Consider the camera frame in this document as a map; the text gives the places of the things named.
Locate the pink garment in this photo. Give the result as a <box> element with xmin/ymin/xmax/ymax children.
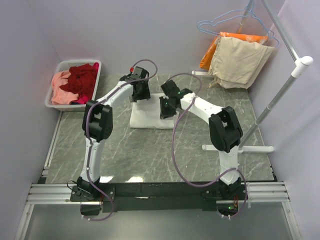
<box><xmin>51</xmin><ymin>70</ymin><xmax>80</xmax><ymax>106</ymax></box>

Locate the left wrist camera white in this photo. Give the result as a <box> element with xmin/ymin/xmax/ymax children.
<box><xmin>129</xmin><ymin>66</ymin><xmax>135</xmax><ymax>74</ymax></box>

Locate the beige hanging garment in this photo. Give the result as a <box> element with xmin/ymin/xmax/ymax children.
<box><xmin>208</xmin><ymin>37</ymin><xmax>275</xmax><ymax>89</ymax></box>

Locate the aluminium black mounting rail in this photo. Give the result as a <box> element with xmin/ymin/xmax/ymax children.
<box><xmin>26</xmin><ymin>178</ymin><xmax>290</xmax><ymax>218</ymax></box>

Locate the orange hanging garment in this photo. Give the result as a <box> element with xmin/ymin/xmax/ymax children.
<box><xmin>199</xmin><ymin>32</ymin><xmax>269</xmax><ymax>71</ymax></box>

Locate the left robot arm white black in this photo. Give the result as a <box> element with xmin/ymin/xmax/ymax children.
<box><xmin>76</xmin><ymin>66</ymin><xmax>151</xmax><ymax>201</ymax></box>

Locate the silver white clothes rack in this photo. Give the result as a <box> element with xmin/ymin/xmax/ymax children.
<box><xmin>199</xmin><ymin>0</ymin><xmax>320</xmax><ymax>152</ymax></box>

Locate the white floral print t-shirt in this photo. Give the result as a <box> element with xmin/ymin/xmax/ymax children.
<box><xmin>129</xmin><ymin>93</ymin><xmax>179</xmax><ymax>129</ymax></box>

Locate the blue wire hanger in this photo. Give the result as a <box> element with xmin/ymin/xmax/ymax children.
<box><xmin>249</xmin><ymin>6</ymin><xmax>280</xmax><ymax>48</ymax></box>
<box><xmin>196</xmin><ymin>0</ymin><xmax>255</xmax><ymax>37</ymax></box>

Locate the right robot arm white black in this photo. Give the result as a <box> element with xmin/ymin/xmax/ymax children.
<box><xmin>159</xmin><ymin>79</ymin><xmax>243</xmax><ymax>200</ymax></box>

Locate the white plastic laundry basket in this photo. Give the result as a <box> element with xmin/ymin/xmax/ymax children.
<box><xmin>45</xmin><ymin>59</ymin><xmax>102</xmax><ymax>112</ymax></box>

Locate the dark red garment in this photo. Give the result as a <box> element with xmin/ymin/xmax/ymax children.
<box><xmin>60</xmin><ymin>63</ymin><xmax>98</xmax><ymax>99</ymax></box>

